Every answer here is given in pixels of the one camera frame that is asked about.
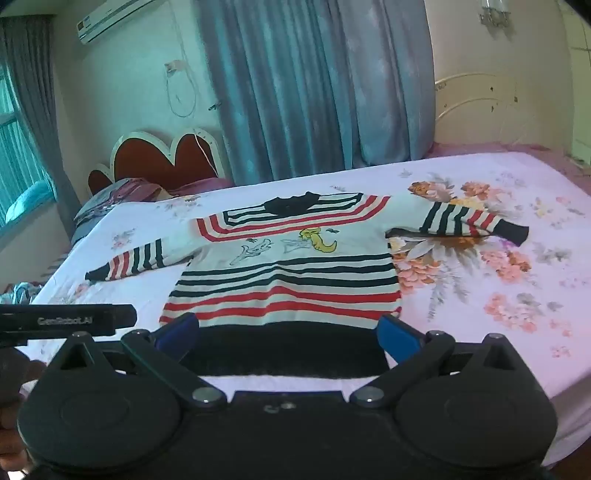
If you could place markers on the floral bed sheet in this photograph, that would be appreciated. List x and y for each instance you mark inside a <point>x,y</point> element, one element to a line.
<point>508,281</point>

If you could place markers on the person's left hand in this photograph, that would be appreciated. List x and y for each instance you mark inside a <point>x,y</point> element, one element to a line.
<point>11,429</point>

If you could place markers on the window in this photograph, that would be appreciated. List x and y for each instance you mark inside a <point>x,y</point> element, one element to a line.
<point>18,175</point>

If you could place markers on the white air conditioner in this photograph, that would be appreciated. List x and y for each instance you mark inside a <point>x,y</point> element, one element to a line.
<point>108,21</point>

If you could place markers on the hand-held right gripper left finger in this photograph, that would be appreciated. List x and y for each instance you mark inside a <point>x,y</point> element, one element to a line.
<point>178,333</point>

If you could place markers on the striped knit sweater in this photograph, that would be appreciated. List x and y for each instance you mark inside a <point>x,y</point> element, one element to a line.
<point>286,277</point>

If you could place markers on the blue curtain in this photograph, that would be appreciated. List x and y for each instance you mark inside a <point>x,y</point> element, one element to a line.
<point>318,87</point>

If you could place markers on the dark pink pillow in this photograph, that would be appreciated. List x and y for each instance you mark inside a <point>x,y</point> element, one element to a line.
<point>203,185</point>

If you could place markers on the cream cabinet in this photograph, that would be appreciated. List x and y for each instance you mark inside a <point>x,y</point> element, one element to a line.
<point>581,92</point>

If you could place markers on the pink mattress cover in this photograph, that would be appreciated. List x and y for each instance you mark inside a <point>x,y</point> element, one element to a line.
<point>461,148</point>

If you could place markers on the patterned folded quilt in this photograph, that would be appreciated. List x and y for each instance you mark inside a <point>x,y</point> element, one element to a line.
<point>115,194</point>

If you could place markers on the wall lamp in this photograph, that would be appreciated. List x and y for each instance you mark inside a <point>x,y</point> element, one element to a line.
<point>494,11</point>

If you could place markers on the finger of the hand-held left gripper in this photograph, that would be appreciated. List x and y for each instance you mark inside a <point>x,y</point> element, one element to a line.
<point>126,315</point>

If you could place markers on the brown heart-shaped headboard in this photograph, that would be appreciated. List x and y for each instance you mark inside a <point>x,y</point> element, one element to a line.
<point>147,161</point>

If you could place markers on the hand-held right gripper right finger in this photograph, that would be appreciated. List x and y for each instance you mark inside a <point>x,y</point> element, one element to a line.
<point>396,336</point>

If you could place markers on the grey curtain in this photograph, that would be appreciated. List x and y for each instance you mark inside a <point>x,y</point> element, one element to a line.
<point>37,120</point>

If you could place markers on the cream rounded headboard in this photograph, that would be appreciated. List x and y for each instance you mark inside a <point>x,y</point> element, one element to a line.
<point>485,99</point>

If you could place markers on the teal patterned cloth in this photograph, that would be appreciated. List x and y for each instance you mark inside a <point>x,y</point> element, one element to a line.
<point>21,293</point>

